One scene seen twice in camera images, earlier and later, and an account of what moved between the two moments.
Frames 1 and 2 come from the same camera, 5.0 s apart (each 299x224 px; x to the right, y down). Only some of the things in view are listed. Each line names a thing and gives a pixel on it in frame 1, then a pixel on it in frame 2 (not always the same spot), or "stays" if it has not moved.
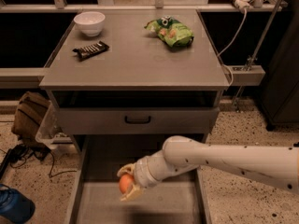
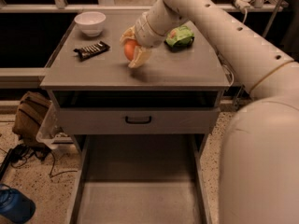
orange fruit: [125, 183] -> [129, 48]
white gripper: [142, 173] -> [147, 32]
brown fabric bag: [30, 109] stays
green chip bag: [171, 31] stays
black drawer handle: [137, 121] stays
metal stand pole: [264, 37] stays
